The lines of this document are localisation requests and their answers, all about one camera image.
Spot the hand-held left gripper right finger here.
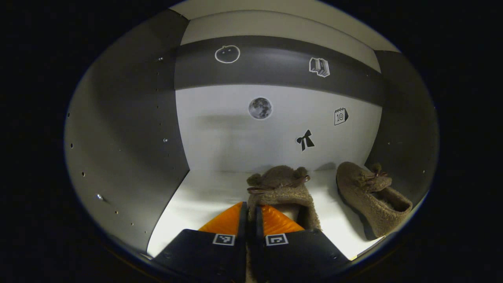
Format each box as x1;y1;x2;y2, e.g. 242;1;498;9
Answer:
248;204;350;283

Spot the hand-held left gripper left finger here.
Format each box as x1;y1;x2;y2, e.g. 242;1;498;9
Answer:
151;202;249;281

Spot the brown fluffy shoe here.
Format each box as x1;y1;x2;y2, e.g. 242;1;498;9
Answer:
246;165;322;232
336;161;413;240

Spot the white grey shoe cabinet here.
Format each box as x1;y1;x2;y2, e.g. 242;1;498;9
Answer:
64;0;440;262

